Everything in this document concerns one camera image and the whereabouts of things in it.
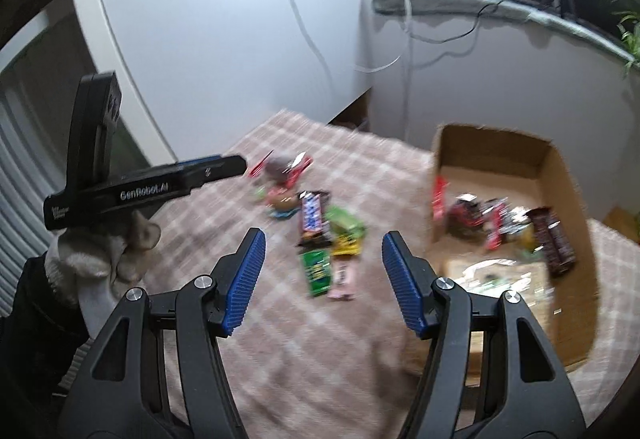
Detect round chocolate ball candy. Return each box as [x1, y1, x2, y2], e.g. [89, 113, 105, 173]
[266, 188, 300, 219]

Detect snickers bar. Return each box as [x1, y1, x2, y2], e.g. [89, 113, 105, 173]
[298, 191, 332, 248]

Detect dark green candy packet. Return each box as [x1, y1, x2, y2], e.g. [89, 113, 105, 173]
[300, 249, 332, 297]

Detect left hand white glove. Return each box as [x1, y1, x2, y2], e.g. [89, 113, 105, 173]
[44, 210, 162, 339]

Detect red wrapped brown cake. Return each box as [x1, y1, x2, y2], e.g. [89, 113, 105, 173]
[248, 151, 314, 188]

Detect cracker pack clear wrapper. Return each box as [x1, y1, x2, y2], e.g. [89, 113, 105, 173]
[444, 258, 553, 318]

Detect dark brown chocolate bar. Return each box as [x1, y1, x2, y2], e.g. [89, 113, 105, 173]
[526, 207, 577, 277]

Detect white cabinet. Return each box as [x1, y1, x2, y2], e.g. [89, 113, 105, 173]
[73, 0, 368, 165]

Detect light green snack packet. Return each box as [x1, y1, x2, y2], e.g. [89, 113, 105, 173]
[326, 205, 367, 239]

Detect yellow candy packet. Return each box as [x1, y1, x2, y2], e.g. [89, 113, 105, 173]
[331, 234, 362, 257]

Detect pink candy packet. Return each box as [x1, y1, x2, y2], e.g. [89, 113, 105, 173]
[328, 256, 356, 300]

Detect red silver candy wrappers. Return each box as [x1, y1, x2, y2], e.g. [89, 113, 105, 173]
[445, 193, 530, 251]

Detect brown cardboard box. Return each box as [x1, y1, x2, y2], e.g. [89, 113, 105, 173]
[423, 124, 599, 371]

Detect pink plaid tablecloth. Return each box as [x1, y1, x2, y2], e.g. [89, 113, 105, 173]
[89, 107, 640, 439]

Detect red wrapper in box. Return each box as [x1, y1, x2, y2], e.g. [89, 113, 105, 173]
[432, 174, 448, 221]

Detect green potted plant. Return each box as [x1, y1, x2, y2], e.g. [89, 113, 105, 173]
[613, 10, 640, 77]

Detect white cable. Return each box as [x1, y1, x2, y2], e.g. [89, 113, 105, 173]
[271, 0, 417, 150]

